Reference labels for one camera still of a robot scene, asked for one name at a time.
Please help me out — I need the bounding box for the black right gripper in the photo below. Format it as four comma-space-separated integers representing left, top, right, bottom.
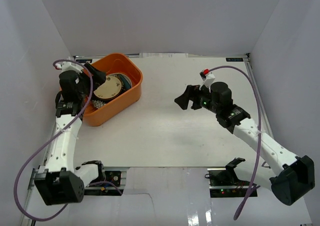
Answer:
174, 83, 220, 115

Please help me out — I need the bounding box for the beige patterned round plate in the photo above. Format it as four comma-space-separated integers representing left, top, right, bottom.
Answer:
93, 76, 123, 101

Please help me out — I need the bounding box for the black floral square plate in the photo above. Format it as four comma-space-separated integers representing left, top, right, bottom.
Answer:
91, 100, 106, 110

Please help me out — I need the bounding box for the teal square plate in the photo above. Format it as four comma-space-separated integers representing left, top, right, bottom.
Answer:
117, 73, 132, 91

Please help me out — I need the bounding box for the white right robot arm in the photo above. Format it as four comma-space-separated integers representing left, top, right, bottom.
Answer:
174, 82, 315, 205

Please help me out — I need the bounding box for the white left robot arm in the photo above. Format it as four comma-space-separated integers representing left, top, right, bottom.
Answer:
34, 60, 106, 205

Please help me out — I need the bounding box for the orange plastic bin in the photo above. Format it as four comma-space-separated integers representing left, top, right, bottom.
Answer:
58, 53, 143, 128

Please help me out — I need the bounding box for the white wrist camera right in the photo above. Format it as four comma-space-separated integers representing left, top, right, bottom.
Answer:
200, 69, 215, 89

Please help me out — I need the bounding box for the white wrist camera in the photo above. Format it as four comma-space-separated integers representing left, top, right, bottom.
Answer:
54, 61, 83, 73
200, 69, 215, 89

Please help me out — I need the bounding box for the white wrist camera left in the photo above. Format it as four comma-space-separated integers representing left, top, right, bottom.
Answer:
54, 61, 83, 73

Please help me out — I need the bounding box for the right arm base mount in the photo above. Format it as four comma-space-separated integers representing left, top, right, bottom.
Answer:
204, 157, 249, 198

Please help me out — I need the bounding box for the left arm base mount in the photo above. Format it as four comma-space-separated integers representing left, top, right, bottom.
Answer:
74, 164, 124, 196

